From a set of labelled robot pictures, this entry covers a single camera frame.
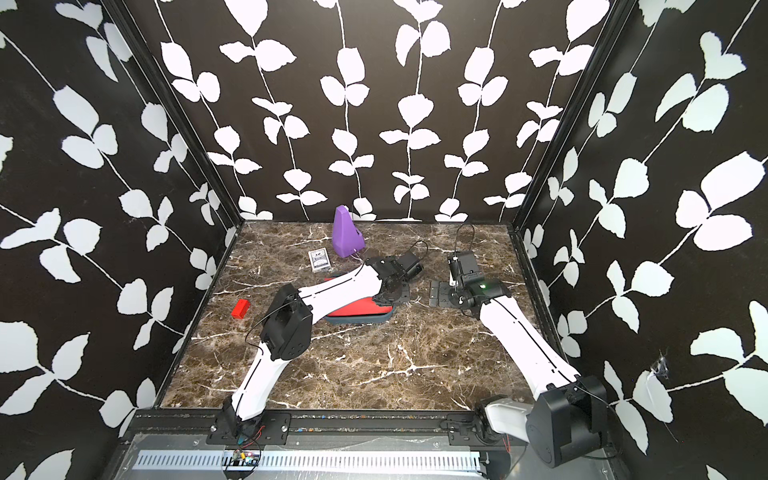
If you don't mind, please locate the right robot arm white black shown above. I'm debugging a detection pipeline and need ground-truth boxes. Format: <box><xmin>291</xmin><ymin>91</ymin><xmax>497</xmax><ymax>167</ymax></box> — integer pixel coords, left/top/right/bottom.
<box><xmin>430</xmin><ymin>251</ymin><xmax>608</xmax><ymax>468</ymax></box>

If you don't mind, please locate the purple pyramid metronome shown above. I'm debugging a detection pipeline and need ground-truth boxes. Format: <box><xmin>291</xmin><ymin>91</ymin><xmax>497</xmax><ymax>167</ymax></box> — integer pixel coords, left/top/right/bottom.
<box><xmin>332</xmin><ymin>205</ymin><xmax>366</xmax><ymax>258</ymax></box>

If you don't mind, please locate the small white card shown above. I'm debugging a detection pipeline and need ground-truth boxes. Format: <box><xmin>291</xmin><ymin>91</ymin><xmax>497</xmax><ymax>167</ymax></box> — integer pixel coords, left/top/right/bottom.
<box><xmin>308</xmin><ymin>248</ymin><xmax>332</xmax><ymax>272</ymax></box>

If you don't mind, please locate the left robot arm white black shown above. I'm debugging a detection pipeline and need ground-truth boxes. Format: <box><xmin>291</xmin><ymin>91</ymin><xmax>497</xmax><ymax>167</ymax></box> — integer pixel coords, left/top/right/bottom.
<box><xmin>217</xmin><ymin>251</ymin><xmax>423</xmax><ymax>437</ymax></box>

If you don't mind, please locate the teal plastic storage box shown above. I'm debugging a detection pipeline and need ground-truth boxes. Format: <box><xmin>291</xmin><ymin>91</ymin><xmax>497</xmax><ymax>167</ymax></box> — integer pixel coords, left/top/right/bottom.
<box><xmin>324</xmin><ymin>295</ymin><xmax>396</xmax><ymax>325</ymax></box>

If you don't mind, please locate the small green circuit board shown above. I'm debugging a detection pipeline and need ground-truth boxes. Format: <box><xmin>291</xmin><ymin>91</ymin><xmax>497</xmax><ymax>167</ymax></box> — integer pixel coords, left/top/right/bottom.
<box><xmin>223</xmin><ymin>450</ymin><xmax>261</xmax><ymax>469</ymax></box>

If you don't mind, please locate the red envelope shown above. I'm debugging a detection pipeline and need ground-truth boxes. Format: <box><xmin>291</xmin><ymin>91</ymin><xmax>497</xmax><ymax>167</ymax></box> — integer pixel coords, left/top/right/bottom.
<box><xmin>329</xmin><ymin>297</ymin><xmax>393</xmax><ymax>317</ymax></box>

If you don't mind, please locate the small red block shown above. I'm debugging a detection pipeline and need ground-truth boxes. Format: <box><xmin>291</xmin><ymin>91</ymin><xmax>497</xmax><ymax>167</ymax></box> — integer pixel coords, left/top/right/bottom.
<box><xmin>231</xmin><ymin>299</ymin><xmax>251</xmax><ymax>320</ymax></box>

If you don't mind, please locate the black aluminium front rail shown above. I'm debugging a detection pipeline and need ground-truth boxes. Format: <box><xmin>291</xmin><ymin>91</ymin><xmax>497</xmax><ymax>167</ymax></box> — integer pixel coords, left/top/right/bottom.
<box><xmin>128</xmin><ymin>408</ymin><xmax>504</xmax><ymax>449</ymax></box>

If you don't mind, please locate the white perforated cable tray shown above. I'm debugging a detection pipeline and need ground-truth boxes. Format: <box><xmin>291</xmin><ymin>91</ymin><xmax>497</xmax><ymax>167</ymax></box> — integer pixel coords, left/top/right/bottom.
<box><xmin>130</xmin><ymin>450</ymin><xmax>485</xmax><ymax>474</ymax></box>

